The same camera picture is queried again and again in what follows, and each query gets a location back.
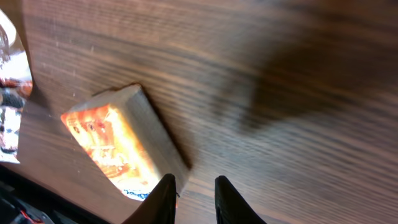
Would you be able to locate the brown snack packet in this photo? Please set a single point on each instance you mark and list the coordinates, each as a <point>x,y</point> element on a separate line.
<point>16,87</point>

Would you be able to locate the orange Kleenex tissue pack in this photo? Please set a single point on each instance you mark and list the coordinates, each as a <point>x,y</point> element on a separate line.
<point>125,138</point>

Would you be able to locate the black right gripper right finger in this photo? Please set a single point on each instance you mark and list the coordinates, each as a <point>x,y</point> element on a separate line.
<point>231,207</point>

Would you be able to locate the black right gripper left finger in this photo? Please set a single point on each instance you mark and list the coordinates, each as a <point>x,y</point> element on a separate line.
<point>160,206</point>

